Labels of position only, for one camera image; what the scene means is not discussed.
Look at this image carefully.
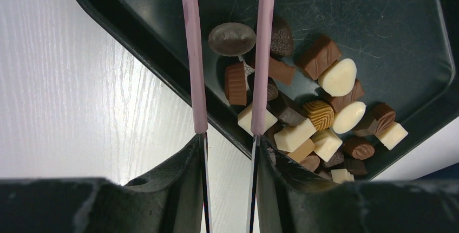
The black plastic tray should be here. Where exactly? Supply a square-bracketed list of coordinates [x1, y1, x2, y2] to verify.
[76, 0, 458, 179]

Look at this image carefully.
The golden ribbed chocolate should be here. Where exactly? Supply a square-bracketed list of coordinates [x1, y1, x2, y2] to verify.
[303, 100, 335, 131]

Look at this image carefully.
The left gripper pink left finger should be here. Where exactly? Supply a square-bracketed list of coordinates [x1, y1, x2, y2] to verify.
[1, 0, 212, 232]

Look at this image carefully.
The left gripper pink right finger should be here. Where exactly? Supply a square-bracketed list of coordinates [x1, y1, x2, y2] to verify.
[246, 0, 458, 232]

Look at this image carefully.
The white square chocolate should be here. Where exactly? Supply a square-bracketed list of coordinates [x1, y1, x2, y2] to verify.
[376, 122, 409, 151]

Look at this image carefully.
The white oval chocolate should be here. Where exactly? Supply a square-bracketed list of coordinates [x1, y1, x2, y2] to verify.
[318, 58, 357, 97]
[331, 101, 366, 134]

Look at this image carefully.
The caramel square chocolate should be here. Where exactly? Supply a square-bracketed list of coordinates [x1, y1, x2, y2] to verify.
[287, 139, 315, 163]

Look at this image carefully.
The white rectangular chocolate bar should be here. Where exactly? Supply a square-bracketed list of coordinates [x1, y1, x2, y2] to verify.
[273, 119, 317, 152]

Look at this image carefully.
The brown leaf chocolate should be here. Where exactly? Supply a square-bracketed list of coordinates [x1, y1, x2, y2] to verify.
[352, 103, 396, 137]

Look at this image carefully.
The brown rectangular chocolate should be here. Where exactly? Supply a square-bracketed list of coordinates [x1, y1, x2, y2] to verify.
[322, 79, 364, 113]

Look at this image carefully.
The milk oval chocolate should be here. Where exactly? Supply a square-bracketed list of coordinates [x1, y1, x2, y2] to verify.
[299, 152, 321, 172]

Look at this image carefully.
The dark oval chocolate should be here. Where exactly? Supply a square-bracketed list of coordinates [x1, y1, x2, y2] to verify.
[208, 22, 257, 56]

